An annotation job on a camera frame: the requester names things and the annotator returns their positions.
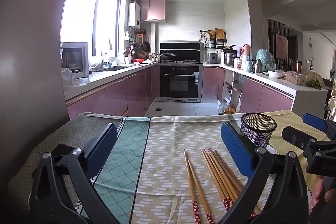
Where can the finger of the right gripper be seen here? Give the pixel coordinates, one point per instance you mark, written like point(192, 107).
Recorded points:
point(326, 126)
point(299, 139)

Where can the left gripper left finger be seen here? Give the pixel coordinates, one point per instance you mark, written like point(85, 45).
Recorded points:
point(50, 201)

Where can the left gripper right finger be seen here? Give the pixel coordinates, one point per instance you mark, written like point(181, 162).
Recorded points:
point(287, 201)

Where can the wooden chopstick bundle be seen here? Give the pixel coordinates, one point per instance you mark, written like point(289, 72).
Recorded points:
point(230, 181)
point(237, 184)
point(223, 193)
point(223, 179)

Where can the kitchen window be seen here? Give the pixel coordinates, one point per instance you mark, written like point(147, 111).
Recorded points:
point(95, 22)

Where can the right hand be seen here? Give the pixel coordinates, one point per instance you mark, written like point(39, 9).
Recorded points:
point(323, 198)

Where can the black mesh utensil cup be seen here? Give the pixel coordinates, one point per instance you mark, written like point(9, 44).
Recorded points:
point(258, 128)

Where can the pink lower cabinets right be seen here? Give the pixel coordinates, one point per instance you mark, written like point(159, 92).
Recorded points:
point(243, 93)

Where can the patterned tablecloth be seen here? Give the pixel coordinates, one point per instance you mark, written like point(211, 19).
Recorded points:
point(144, 179)

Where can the cooking oil bottle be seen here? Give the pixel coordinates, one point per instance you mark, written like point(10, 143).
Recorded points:
point(226, 108)

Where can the clear plastic bag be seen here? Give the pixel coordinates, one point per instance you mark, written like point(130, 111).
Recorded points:
point(69, 80)

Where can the steel stock pot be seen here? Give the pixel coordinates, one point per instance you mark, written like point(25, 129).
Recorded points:
point(229, 58)

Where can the silver countertop microwave oven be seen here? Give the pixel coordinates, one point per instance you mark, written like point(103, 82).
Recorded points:
point(74, 56)

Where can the black built-in oven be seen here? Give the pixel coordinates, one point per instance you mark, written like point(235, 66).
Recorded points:
point(180, 82)

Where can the black range hood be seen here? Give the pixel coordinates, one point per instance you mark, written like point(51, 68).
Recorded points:
point(180, 51)

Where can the black wall shelf rack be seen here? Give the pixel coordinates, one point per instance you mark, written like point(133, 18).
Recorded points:
point(215, 39)

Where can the white wall water heater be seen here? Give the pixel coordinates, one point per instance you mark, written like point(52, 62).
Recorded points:
point(134, 15)

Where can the pink upper wall cabinet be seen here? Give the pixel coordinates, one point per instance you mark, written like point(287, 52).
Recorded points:
point(152, 10)

